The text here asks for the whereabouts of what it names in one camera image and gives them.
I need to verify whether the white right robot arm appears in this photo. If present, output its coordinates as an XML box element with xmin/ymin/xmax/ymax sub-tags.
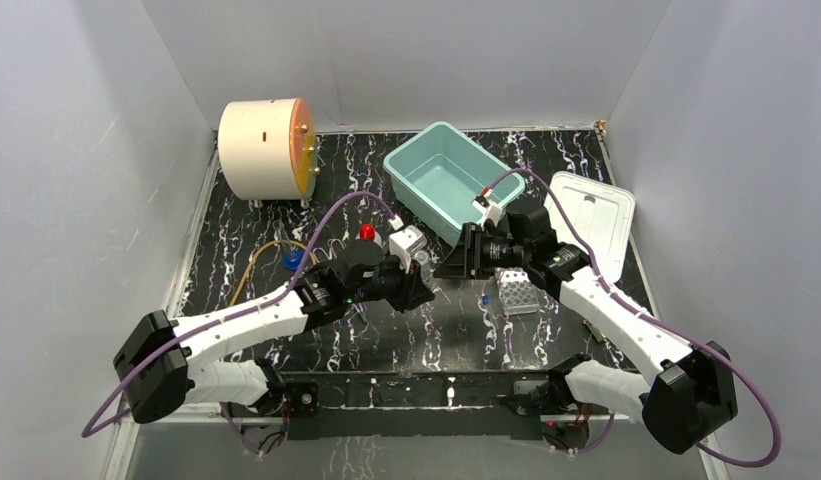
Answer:
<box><xmin>454</xmin><ymin>193</ymin><xmax>738</xmax><ymax>454</ymax></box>

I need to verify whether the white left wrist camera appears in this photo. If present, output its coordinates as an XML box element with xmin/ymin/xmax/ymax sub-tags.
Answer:
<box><xmin>388</xmin><ymin>225</ymin><xmax>427</xmax><ymax>273</ymax></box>

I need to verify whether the small clear glass jar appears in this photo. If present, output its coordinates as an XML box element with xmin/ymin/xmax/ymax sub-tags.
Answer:
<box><xmin>413</xmin><ymin>249</ymin><xmax>432</xmax><ymax>270</ymax></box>

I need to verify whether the teal plastic bin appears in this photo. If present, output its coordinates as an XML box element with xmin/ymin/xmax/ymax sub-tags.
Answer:
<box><xmin>384</xmin><ymin>121</ymin><xmax>510</xmax><ymax>246</ymax></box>

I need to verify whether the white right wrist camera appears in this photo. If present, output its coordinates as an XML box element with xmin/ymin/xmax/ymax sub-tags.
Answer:
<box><xmin>471</xmin><ymin>187</ymin><xmax>503</xmax><ymax>227</ymax></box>

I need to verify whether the tan rubber tubing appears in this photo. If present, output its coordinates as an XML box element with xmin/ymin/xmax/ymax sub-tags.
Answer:
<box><xmin>228</xmin><ymin>239</ymin><xmax>319</xmax><ymax>309</ymax></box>

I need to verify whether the white plastic bin lid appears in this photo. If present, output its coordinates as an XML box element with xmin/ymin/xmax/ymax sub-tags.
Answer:
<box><xmin>550</xmin><ymin>171</ymin><xmax>636</xmax><ymax>283</ymax></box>

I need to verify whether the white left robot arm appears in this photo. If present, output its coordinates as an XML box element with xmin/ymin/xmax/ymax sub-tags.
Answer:
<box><xmin>113</xmin><ymin>226</ymin><xmax>435</xmax><ymax>424</ymax></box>

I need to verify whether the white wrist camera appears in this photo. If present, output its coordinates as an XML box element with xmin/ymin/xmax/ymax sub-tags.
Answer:
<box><xmin>388</xmin><ymin>225</ymin><xmax>427</xmax><ymax>273</ymax></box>
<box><xmin>471</xmin><ymin>187</ymin><xmax>503</xmax><ymax>227</ymax></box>

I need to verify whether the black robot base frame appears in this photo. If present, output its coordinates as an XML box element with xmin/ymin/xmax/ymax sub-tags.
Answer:
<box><xmin>217</xmin><ymin>370</ymin><xmax>617</xmax><ymax>458</ymax></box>

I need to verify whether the clear glass tube blue stopper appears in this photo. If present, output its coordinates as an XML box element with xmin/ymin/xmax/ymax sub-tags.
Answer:
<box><xmin>272</xmin><ymin>220</ymin><xmax>304</xmax><ymax>271</ymax></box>

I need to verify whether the clear acrylic test tube rack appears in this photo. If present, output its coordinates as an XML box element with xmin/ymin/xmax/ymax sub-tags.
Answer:
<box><xmin>495</xmin><ymin>268</ymin><xmax>540</xmax><ymax>316</ymax></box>

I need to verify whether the cream cylindrical centrifuge machine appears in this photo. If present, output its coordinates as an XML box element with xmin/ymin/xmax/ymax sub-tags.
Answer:
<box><xmin>217</xmin><ymin>98</ymin><xmax>320</xmax><ymax>207</ymax></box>

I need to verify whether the white wash bottle red cap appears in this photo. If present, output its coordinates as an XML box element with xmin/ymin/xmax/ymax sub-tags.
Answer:
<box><xmin>357</xmin><ymin>223</ymin><xmax>384</xmax><ymax>247</ymax></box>

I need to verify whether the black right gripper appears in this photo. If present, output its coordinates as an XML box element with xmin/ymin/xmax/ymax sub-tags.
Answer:
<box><xmin>432</xmin><ymin>223</ymin><xmax>530</xmax><ymax>281</ymax></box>

